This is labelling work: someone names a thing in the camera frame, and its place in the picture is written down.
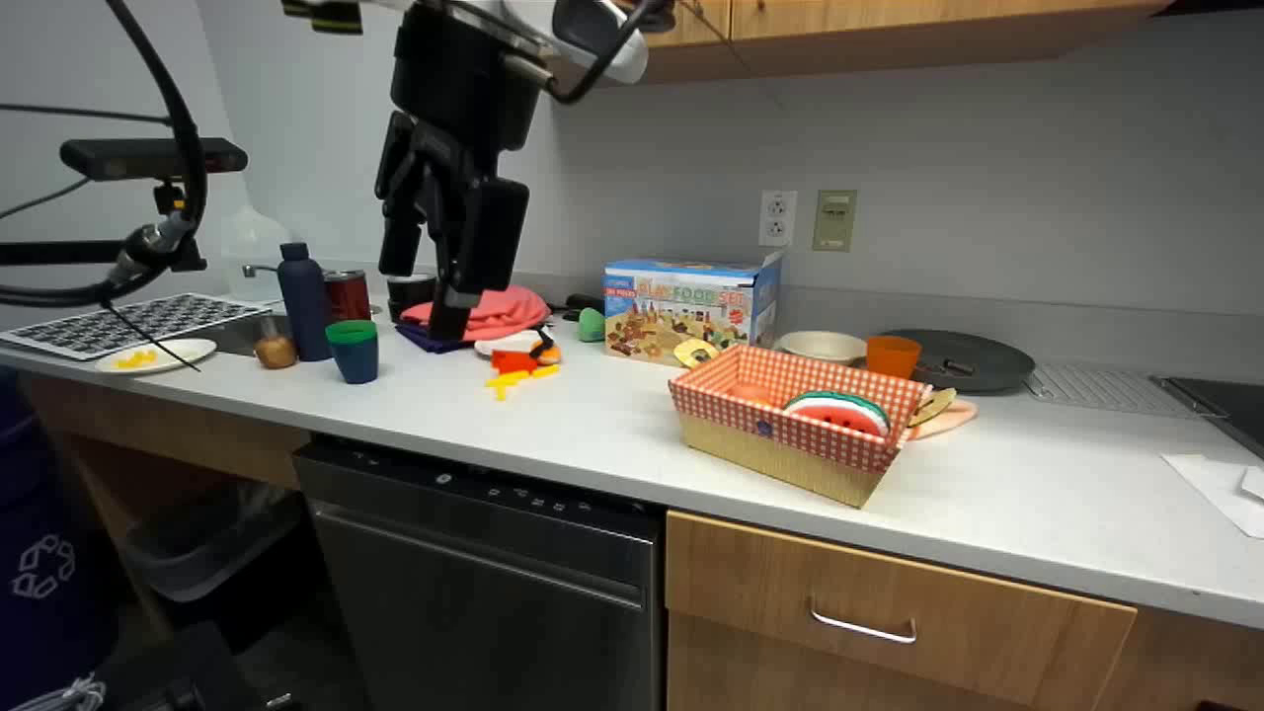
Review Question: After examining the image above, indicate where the toy watermelon slice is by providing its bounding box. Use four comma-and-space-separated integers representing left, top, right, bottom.
782, 389, 895, 441

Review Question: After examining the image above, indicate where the silver drawer handle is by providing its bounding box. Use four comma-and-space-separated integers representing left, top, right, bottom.
807, 602, 924, 651

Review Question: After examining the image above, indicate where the grey trash bin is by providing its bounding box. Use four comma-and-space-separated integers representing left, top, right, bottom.
121, 483, 313, 607

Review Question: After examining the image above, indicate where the wooden sink cabinet frame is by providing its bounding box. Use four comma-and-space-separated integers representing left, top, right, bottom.
14, 370, 313, 556

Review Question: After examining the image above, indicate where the beige light switch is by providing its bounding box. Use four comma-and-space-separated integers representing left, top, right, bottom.
811, 186, 860, 257

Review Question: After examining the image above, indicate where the black cup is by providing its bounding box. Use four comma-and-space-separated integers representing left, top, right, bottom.
388, 274, 444, 325

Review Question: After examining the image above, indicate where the black cooktop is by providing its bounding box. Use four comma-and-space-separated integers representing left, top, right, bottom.
1151, 370, 1264, 462

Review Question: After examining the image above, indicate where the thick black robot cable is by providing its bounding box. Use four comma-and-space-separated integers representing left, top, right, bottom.
0, 0, 212, 311

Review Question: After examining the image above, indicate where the blue play food box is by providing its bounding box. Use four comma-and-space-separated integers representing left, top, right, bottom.
599, 249, 785, 366

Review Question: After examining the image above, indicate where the grey grid drying rack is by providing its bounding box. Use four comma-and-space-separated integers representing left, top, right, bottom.
0, 290, 267, 366

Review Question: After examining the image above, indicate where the wooden base cabinet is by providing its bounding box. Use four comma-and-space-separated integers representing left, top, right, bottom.
663, 605, 1264, 711

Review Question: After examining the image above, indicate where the white bowl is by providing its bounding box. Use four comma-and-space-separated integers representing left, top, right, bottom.
770, 328, 873, 366

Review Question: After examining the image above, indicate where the white wall outlet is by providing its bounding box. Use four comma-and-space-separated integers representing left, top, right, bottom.
753, 186, 800, 252

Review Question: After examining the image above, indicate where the dark red can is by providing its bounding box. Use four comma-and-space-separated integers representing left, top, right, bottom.
325, 269, 374, 328

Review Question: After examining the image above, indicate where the yellow toy food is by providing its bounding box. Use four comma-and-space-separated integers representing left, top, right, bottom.
110, 344, 171, 374

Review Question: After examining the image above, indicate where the white paper sheet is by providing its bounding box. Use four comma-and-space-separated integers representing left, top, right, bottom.
1160, 449, 1264, 541

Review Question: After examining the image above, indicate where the black stereo camera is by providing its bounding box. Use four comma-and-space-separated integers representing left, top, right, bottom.
56, 134, 253, 186

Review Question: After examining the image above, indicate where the white plate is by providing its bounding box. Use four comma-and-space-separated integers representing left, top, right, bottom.
93, 337, 221, 378

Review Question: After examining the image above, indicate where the orange plastic cup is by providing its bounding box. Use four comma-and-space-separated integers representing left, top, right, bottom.
864, 333, 924, 382

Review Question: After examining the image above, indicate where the blue cup green rim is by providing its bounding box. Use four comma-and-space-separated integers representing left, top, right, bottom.
325, 316, 382, 389

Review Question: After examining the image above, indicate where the small white dish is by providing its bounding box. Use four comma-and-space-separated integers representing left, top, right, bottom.
470, 328, 544, 364

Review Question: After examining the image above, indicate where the small brown toy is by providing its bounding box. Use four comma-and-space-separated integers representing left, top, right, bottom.
253, 311, 300, 374

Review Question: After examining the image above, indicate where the wooden upper cabinet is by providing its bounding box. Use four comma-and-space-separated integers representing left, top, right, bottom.
637, 0, 1177, 87

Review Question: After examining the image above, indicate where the grey mesh mat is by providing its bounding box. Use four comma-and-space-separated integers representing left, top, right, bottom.
1022, 364, 1160, 410

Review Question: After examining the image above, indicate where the pink cloth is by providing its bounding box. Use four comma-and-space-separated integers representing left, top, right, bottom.
396, 282, 554, 349

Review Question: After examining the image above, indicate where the yellow toy slice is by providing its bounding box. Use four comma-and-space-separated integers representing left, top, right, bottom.
673, 337, 721, 370

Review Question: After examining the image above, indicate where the blue recycling bin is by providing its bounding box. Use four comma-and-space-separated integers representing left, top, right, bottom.
0, 366, 116, 711

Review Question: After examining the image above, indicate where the navy cloth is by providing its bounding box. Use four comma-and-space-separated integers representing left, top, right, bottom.
391, 321, 461, 357

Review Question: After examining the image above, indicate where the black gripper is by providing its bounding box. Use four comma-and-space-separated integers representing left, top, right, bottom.
371, 5, 544, 349

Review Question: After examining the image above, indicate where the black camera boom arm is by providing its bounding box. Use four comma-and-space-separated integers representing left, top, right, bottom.
0, 179, 212, 274

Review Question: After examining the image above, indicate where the pink toy plate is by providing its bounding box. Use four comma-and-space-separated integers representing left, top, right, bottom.
903, 382, 985, 445

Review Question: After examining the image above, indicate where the wooden front white drawer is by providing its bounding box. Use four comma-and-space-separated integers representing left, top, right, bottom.
663, 504, 1143, 711

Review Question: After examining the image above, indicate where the red checkered paper basket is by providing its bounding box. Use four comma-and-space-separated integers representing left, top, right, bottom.
663, 341, 936, 514

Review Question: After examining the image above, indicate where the red toy fries holder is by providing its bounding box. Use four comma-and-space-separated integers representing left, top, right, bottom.
487, 349, 544, 378

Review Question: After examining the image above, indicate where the navy blue bottle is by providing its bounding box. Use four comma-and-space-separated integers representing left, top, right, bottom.
271, 242, 336, 364

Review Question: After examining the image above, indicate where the black round pan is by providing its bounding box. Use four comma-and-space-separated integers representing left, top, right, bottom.
877, 325, 1039, 399

